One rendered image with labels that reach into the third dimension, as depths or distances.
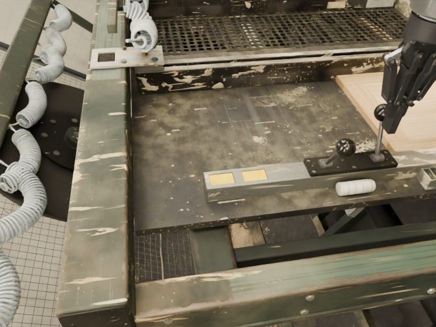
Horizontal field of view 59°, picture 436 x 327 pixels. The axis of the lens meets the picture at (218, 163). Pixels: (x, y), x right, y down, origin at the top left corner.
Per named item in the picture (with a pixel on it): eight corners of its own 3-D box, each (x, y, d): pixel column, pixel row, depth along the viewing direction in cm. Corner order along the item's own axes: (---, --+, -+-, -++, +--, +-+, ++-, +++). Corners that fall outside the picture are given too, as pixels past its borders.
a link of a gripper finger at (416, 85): (418, 42, 67) (425, 41, 68) (398, 96, 75) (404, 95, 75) (431, 52, 65) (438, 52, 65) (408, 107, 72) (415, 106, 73)
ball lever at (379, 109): (388, 165, 83) (398, 105, 77) (372, 167, 82) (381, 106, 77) (379, 158, 86) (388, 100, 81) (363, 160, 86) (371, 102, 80)
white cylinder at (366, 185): (339, 198, 81) (374, 194, 83) (342, 189, 79) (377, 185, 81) (333, 189, 84) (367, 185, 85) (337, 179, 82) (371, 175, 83)
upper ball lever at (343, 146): (333, 172, 83) (362, 153, 70) (316, 174, 82) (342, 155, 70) (329, 156, 84) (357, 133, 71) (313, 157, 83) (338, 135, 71)
